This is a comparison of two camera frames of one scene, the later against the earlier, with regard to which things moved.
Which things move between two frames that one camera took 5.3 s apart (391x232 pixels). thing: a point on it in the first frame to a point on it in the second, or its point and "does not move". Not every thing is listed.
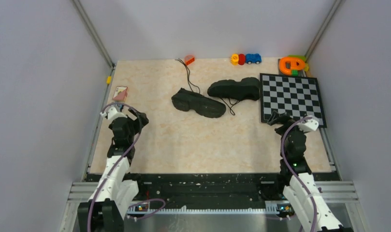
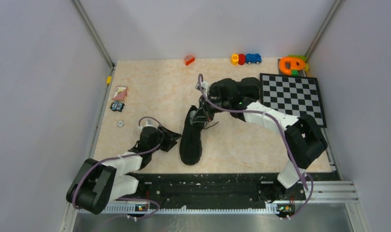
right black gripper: x=284 y=118 to x=205 y=100
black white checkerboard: x=296 y=96 does not move
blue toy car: x=253 y=58 does not move
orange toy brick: x=189 y=59 does not move
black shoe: x=247 y=89 does not move
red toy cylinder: x=241 y=59 does not move
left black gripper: x=136 y=122 to x=169 y=138
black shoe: x=190 y=101 to x=191 y=143
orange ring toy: x=287 y=64 does not move
